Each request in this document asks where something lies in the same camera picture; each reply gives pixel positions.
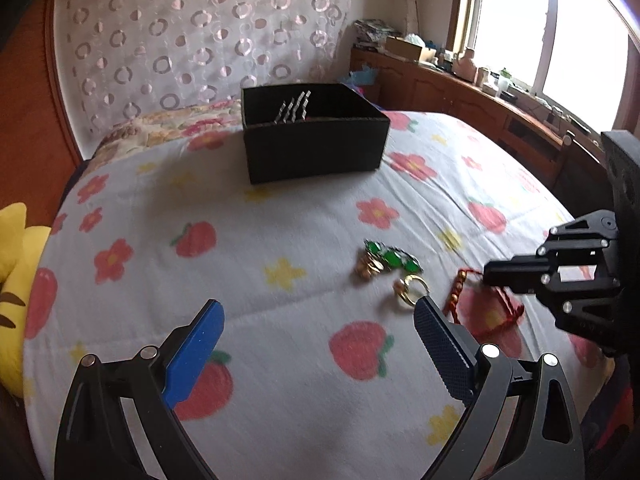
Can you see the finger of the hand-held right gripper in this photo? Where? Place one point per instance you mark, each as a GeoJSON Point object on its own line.
{"type": "Point", "coordinates": [580, 232]}
{"type": "Point", "coordinates": [515, 272]}

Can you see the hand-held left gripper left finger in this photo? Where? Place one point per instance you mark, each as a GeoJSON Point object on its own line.
{"type": "Point", "coordinates": [195, 355]}

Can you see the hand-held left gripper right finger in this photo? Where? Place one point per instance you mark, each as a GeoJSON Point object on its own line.
{"type": "Point", "coordinates": [445, 355]}

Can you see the green gem brooch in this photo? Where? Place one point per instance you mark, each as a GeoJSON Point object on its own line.
{"type": "Point", "coordinates": [390, 259]}

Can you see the black storage box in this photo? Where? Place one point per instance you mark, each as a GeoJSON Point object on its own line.
{"type": "Point", "coordinates": [310, 152]}

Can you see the wooden chair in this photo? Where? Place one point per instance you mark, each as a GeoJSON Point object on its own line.
{"type": "Point", "coordinates": [575, 170]}

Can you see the strawberry printed blanket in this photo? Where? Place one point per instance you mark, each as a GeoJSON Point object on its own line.
{"type": "Point", "coordinates": [250, 240]}

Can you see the green lid bottle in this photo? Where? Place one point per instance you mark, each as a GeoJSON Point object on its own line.
{"type": "Point", "coordinates": [506, 77]}

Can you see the wooden side cabinet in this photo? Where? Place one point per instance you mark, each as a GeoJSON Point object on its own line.
{"type": "Point", "coordinates": [450, 95]}

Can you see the yellow plush toy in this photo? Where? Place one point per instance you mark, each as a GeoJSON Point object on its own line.
{"type": "Point", "coordinates": [15, 270]}

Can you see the pink kettle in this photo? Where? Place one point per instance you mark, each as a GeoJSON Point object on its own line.
{"type": "Point", "coordinates": [465, 65]}

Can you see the window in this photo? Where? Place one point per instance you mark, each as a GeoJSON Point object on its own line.
{"type": "Point", "coordinates": [510, 10]}

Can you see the cardboard box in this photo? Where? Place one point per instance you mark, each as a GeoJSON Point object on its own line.
{"type": "Point", "coordinates": [405, 49]}

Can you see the stack of folded clothes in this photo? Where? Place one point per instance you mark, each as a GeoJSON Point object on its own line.
{"type": "Point", "coordinates": [372, 32]}

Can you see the wooden wardrobe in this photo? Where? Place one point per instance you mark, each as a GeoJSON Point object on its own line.
{"type": "Point", "coordinates": [30, 110]}

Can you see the circle patterned curtain cloth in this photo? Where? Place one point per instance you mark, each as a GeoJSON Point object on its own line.
{"type": "Point", "coordinates": [200, 35]}

